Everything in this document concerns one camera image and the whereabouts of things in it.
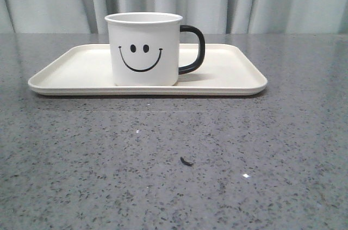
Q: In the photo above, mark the white smiley mug black handle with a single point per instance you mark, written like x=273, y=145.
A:
x=144, y=48

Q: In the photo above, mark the small black debris piece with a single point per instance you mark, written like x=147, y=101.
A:
x=185, y=162

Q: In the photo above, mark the cream rectangular plastic tray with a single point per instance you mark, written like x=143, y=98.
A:
x=85, y=70

